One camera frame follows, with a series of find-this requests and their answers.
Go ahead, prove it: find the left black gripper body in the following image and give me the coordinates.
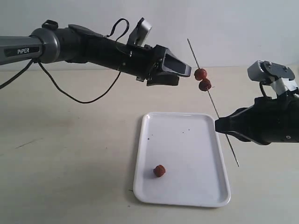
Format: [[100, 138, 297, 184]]
[[102, 38, 168, 79]]

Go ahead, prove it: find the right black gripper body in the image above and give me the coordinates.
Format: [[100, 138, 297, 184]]
[[215, 94, 299, 145]]

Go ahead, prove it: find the thin metal skewer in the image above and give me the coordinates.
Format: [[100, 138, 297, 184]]
[[187, 38, 240, 167]]

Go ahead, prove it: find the dark red cherry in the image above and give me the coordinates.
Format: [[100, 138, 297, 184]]
[[199, 78, 212, 91]]

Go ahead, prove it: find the white rectangular plastic tray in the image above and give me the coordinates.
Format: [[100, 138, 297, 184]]
[[133, 112, 231, 208]]

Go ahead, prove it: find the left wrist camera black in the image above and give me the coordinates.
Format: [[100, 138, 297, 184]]
[[127, 17, 152, 46]]

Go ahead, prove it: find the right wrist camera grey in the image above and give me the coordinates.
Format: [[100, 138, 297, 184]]
[[247, 60, 299, 96]]

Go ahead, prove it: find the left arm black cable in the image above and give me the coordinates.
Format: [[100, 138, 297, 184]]
[[0, 18, 130, 104]]

